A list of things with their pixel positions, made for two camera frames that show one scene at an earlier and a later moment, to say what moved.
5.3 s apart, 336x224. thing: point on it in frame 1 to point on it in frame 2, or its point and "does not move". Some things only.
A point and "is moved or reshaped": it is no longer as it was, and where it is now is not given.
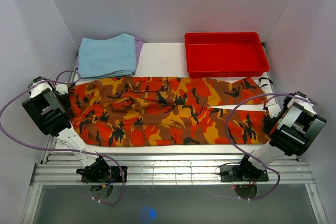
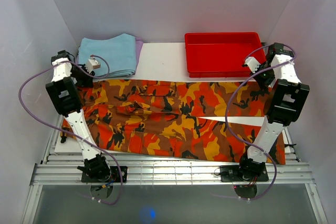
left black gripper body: (64, 99) to (82, 77)
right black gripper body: (273, 120) to (266, 77)
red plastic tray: (225, 54) does not move
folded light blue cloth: (108, 57) does not move
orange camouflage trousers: (138, 112) is moved or reshaped
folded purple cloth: (138, 44) does not move
